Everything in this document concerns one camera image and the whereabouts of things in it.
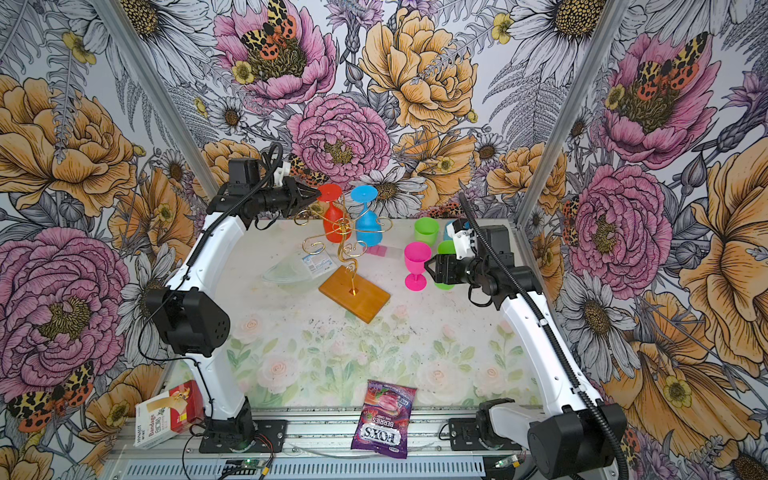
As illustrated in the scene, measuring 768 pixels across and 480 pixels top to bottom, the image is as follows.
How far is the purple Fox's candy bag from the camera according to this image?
734mm

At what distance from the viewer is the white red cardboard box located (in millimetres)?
729

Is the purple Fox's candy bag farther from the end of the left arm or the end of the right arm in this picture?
the end of the left arm

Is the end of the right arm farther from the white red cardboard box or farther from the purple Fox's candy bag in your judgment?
the white red cardboard box

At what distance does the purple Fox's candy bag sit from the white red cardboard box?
0.42 m

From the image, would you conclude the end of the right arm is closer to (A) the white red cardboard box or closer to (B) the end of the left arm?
Result: (B) the end of the left arm

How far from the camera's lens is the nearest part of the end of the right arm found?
647 mm

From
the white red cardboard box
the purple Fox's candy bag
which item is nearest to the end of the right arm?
the purple Fox's candy bag

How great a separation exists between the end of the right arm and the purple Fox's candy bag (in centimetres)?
34

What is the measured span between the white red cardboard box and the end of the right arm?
70 cm

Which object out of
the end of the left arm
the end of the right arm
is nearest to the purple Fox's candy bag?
the end of the right arm
